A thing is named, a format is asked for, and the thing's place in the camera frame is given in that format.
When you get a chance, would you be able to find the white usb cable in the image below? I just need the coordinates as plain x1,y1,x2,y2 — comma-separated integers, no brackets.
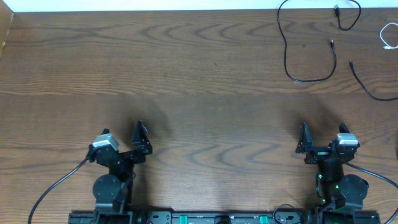
379,22,398,50

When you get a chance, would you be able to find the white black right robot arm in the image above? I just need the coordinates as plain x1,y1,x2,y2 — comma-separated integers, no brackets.
295,123,381,223

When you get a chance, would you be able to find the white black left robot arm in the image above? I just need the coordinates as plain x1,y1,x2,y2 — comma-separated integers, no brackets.
87,121,152,223

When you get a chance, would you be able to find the black left camera cable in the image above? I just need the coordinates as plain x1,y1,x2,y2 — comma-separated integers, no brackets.
27,155,94,224

